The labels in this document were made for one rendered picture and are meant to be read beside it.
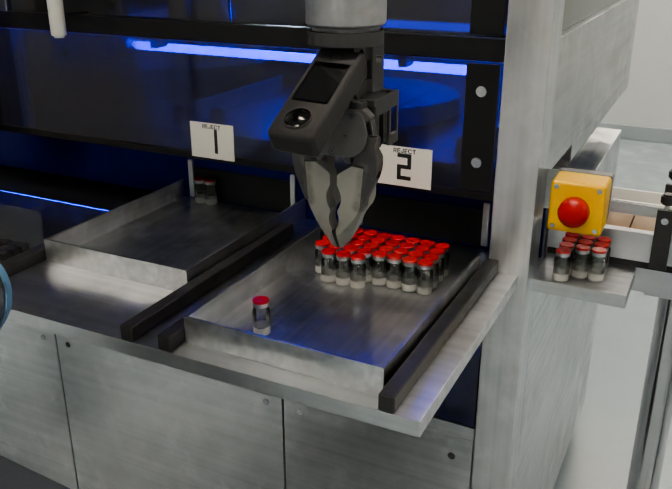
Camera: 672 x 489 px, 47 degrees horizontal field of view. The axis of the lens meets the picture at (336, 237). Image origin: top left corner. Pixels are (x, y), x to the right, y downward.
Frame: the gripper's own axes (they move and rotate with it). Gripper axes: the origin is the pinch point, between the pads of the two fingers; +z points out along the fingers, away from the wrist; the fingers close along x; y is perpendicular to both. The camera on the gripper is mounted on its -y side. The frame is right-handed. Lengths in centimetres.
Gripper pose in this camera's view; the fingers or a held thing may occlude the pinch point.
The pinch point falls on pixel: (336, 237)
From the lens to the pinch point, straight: 77.6
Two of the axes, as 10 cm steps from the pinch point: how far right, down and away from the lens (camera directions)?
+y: 4.4, -3.3, 8.3
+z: 0.0, 9.3, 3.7
